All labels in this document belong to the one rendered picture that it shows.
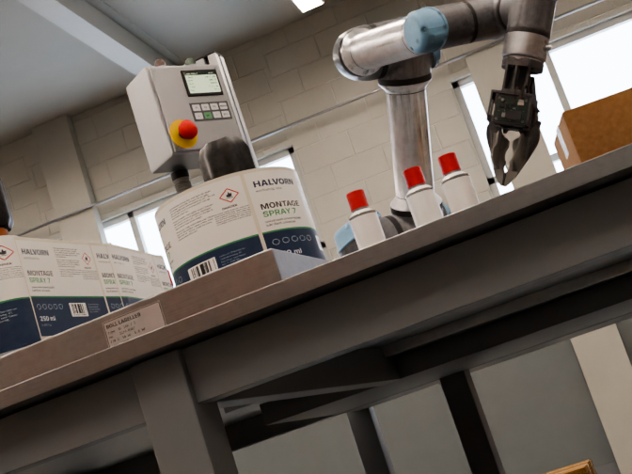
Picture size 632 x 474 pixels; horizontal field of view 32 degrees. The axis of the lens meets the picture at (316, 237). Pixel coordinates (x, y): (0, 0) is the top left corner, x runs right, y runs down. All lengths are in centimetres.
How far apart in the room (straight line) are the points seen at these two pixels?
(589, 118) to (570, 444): 539
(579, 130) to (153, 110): 81
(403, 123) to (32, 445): 132
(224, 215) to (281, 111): 652
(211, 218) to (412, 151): 105
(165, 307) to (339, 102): 661
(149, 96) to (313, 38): 584
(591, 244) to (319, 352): 29
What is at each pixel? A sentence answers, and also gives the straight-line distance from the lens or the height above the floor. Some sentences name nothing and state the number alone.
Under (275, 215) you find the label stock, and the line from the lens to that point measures 137.
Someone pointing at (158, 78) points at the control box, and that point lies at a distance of 215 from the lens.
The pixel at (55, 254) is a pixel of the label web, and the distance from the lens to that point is 158.
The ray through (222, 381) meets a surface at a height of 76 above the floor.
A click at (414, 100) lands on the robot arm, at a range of 233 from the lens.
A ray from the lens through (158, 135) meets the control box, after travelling 213.
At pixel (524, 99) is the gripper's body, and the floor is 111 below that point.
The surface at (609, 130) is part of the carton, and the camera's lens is 208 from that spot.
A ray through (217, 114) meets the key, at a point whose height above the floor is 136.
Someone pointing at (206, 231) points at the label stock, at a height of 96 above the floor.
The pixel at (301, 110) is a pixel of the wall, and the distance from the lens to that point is 783.
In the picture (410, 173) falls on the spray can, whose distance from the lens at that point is 191.
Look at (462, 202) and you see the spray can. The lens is 187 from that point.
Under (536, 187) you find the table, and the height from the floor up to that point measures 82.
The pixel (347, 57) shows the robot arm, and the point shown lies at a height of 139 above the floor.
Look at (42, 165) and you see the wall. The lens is 842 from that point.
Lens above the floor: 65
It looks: 11 degrees up
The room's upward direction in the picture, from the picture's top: 18 degrees counter-clockwise
